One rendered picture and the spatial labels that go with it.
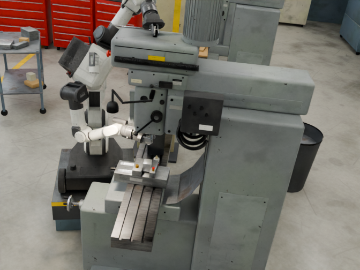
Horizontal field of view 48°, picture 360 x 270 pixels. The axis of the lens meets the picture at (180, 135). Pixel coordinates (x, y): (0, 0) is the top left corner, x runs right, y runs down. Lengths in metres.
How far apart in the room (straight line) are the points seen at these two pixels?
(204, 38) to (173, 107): 0.43
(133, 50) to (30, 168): 2.57
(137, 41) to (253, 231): 1.38
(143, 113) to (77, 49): 0.65
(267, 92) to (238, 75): 0.19
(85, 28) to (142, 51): 5.20
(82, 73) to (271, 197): 1.41
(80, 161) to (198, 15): 1.84
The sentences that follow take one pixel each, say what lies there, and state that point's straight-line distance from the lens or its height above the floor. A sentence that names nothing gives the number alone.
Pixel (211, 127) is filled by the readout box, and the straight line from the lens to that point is 2.07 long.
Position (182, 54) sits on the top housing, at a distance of 2.18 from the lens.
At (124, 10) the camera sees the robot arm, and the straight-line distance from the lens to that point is 2.69.
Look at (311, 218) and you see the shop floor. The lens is 4.20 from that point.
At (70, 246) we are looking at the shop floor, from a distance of 3.59.
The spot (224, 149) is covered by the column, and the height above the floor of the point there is 1.35.
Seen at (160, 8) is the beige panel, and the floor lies 1.63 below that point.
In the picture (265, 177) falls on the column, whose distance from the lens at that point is 2.43.
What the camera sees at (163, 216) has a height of 0.75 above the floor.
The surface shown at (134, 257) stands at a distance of 3.04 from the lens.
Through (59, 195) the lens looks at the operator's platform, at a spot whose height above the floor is 0.40.
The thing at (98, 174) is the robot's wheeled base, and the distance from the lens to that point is 3.33.
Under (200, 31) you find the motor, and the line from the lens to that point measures 2.17.
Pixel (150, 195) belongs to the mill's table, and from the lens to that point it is 2.60.
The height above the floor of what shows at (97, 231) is 0.54.
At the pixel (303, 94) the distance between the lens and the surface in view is 2.33.
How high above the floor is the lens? 2.57
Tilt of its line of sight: 30 degrees down
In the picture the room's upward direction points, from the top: 6 degrees clockwise
